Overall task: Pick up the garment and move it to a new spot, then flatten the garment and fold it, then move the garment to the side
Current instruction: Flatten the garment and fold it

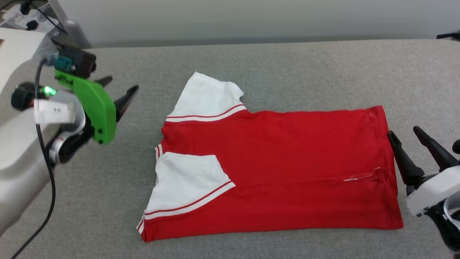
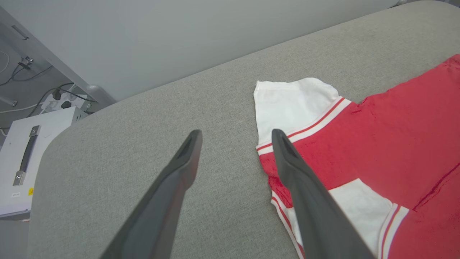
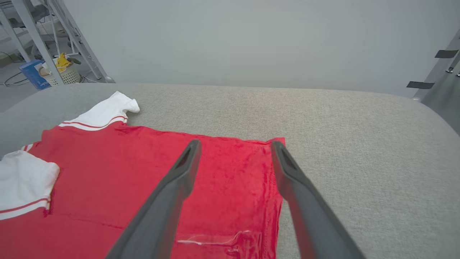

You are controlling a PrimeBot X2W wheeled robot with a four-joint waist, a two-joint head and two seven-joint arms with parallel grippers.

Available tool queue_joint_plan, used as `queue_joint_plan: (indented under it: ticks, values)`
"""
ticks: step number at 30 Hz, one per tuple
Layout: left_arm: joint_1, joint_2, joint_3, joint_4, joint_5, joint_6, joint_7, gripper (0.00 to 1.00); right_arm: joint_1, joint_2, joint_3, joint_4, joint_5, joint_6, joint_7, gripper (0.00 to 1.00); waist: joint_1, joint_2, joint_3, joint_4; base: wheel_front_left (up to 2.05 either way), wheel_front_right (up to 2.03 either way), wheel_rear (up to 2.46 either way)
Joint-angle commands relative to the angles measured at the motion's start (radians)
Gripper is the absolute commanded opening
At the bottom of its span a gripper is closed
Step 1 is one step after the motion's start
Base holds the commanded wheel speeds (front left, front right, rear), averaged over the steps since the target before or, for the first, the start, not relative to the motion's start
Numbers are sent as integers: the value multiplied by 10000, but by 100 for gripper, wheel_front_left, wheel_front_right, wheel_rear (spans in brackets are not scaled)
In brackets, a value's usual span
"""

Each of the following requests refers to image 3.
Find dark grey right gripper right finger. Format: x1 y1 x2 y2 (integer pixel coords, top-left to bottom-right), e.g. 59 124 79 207
271 140 365 259

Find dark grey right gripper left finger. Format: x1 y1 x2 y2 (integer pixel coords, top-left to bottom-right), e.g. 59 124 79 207
105 139 202 259

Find red and white basketball jersey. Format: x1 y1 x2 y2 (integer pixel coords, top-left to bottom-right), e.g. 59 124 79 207
0 91 286 259

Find white perforated basket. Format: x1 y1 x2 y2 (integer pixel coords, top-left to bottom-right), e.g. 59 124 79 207
40 63 81 86

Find black tape strip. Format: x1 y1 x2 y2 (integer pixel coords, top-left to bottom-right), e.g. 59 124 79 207
434 49 459 59
406 81 435 90

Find yellow item in basket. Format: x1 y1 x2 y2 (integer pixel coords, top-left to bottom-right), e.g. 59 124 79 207
55 53 72 69

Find grey side panel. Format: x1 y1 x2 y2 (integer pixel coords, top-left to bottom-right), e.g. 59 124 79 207
411 29 460 137

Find blue cardboard box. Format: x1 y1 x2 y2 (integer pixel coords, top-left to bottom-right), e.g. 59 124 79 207
20 59 51 90

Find grey metal frame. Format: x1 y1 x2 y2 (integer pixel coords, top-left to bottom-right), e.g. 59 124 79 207
0 0 116 84

